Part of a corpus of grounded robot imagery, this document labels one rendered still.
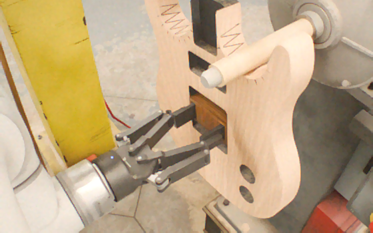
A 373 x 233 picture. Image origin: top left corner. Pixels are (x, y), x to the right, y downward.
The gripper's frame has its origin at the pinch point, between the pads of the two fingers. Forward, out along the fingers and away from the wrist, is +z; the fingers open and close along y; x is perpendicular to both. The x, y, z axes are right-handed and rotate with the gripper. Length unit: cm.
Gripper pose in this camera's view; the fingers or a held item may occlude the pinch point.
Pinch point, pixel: (206, 121)
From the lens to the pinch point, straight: 64.3
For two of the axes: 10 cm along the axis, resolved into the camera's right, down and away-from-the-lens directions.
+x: -0.9, -7.5, -6.5
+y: 6.1, 4.8, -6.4
